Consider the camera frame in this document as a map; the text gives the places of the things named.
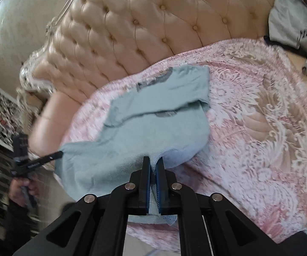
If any pink floral lace sofa cover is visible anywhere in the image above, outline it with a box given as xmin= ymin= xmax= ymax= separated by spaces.
xmin=60 ymin=39 xmax=307 ymax=243

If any person's left hand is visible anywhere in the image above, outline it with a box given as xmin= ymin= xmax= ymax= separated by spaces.
xmin=8 ymin=175 xmax=39 ymax=207

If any white carved lattice screen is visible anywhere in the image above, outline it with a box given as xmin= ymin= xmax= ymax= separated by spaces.
xmin=0 ymin=92 xmax=23 ymax=151

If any light blue sweater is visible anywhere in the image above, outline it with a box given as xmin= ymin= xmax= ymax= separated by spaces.
xmin=54 ymin=64 xmax=212 ymax=226

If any grey garment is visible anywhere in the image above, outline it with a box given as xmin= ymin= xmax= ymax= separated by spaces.
xmin=268 ymin=0 xmax=307 ymax=76

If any tufted peach leather sofa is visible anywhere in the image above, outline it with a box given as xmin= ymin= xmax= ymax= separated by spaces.
xmin=20 ymin=0 xmax=307 ymax=156

